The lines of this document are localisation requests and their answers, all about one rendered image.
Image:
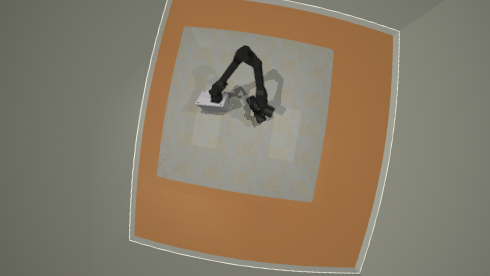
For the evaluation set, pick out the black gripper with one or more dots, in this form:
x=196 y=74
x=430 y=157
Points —
x=261 y=117

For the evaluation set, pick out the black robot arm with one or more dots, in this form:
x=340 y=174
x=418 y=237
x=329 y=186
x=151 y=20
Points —
x=245 y=54

